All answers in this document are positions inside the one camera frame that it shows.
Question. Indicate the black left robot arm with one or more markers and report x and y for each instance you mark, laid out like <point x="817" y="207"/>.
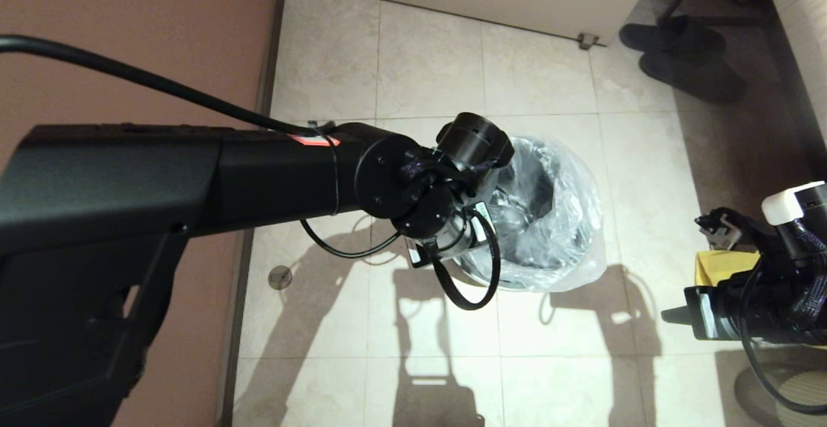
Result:
<point x="161" y="188"/>

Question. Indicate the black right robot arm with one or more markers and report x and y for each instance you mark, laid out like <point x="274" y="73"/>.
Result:
<point x="782" y="285"/>

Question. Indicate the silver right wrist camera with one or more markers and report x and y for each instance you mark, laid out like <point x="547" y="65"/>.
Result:
<point x="720" y="230"/>

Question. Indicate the grey metal trash bin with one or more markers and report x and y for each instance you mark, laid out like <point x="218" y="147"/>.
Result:
<point x="536" y="188"/>

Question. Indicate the black slipper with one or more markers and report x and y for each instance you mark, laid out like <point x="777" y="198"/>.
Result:
<point x="698" y="75"/>
<point x="672" y="33"/>

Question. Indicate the metal door stop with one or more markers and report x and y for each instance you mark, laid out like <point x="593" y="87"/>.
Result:
<point x="586" y="41"/>

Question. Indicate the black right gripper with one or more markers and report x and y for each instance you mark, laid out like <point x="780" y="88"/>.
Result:
<point x="701" y="314"/>

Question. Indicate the light wooden cabinet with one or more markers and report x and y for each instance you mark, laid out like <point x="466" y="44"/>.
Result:
<point x="801" y="26"/>

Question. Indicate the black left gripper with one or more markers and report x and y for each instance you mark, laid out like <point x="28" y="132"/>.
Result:
<point x="455" y="236"/>

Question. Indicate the round metal floor plug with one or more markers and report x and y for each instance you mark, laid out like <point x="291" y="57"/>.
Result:
<point x="280" y="278"/>

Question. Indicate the clear plastic trash bag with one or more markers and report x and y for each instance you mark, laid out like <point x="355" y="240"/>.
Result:
<point x="575" y="220"/>

